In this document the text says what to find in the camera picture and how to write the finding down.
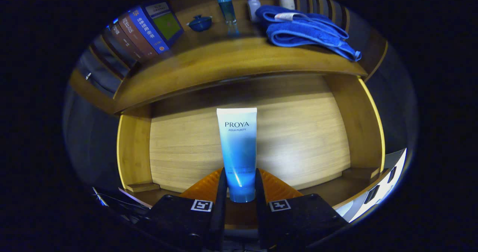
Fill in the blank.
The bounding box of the wooden countertop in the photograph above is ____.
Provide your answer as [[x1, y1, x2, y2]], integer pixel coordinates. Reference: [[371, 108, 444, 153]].
[[114, 0, 368, 114]]

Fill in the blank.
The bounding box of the blue lidded teacup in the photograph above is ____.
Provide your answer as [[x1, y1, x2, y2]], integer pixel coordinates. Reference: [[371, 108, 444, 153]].
[[187, 15, 213, 32]]

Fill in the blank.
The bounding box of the blue white cosmetic tube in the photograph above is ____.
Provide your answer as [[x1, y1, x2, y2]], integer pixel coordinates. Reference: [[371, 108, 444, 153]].
[[217, 108, 258, 203]]

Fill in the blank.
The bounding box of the folded blue towel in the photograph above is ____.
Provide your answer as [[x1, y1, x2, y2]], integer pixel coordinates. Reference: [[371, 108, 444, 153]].
[[255, 5, 362, 62]]

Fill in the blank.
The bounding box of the reddish brown book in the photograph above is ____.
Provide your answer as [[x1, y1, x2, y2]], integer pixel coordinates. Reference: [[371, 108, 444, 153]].
[[118, 13, 159, 60]]

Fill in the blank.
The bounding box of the tangle of thin cables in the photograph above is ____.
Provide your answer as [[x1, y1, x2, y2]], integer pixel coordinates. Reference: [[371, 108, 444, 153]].
[[91, 187, 150, 212]]

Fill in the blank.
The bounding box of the wooden drawer with black knob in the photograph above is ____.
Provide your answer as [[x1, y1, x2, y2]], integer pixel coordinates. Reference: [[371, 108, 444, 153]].
[[117, 73, 386, 211]]

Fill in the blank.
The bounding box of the tall blue glass bottle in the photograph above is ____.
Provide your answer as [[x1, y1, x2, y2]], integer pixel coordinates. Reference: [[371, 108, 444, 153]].
[[216, 0, 240, 36]]

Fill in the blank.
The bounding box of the thick blue book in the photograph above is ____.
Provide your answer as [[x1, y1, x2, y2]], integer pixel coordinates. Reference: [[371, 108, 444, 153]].
[[128, 0, 184, 55]]

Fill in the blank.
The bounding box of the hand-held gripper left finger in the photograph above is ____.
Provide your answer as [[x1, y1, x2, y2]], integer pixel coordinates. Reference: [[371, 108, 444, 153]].
[[136, 167, 228, 251]]

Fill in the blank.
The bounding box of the small white bottle blue cap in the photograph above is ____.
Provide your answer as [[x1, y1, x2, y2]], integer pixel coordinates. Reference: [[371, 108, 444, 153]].
[[247, 0, 261, 23]]

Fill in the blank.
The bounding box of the white slotted board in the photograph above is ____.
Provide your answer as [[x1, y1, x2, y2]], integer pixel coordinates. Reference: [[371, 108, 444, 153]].
[[344, 147, 407, 223]]

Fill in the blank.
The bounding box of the dark brown book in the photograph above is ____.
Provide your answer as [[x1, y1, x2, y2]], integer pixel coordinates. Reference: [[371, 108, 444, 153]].
[[106, 21, 139, 68]]

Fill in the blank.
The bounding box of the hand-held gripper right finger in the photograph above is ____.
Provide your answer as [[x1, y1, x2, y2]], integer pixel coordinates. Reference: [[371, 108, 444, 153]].
[[255, 168, 348, 251]]

